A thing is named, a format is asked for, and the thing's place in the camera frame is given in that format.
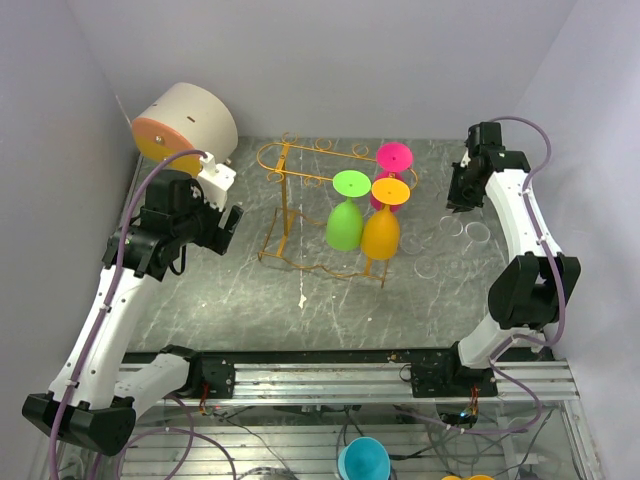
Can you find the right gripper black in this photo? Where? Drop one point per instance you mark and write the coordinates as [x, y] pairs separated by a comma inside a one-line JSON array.
[[456, 201]]

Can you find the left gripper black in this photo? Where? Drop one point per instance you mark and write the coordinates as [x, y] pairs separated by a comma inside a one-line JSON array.
[[217, 238]]

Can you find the pink plastic wine glass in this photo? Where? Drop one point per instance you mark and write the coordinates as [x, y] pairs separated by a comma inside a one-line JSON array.
[[395, 160]]

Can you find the orange plastic wine glass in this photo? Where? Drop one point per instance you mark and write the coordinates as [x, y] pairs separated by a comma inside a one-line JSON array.
[[381, 233]]

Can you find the green plastic wine glass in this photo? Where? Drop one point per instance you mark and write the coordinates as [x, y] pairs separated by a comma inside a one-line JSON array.
[[345, 223]]

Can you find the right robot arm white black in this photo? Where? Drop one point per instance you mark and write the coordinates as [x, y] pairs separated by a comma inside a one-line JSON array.
[[527, 302]]

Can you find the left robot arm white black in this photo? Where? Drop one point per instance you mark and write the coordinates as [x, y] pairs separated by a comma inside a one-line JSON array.
[[89, 404]]

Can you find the clear plastic wine glass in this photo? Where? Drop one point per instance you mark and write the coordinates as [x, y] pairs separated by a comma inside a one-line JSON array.
[[436, 246], [466, 247]]

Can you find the white cylindrical bread box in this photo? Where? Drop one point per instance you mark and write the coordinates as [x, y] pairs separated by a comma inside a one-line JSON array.
[[186, 118]]

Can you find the teal plastic cup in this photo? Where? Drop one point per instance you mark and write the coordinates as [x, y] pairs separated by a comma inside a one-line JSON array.
[[364, 458]]

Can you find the orange cup below table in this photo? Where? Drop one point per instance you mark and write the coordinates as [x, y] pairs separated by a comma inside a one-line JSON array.
[[473, 477]]

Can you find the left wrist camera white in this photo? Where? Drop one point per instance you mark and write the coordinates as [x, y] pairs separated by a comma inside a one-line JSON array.
[[215, 179]]

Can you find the gold wire wine glass rack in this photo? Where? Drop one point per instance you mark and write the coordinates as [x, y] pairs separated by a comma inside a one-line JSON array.
[[303, 170]]

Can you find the aluminium rail frame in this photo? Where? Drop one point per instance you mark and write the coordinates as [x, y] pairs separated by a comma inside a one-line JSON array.
[[315, 384]]

